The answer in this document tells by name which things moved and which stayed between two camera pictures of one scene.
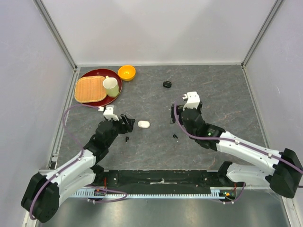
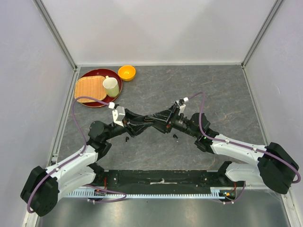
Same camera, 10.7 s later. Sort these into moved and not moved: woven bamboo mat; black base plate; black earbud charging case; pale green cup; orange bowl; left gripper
Moved: left gripper; black earbud charging case
Not moved: pale green cup; woven bamboo mat; orange bowl; black base plate
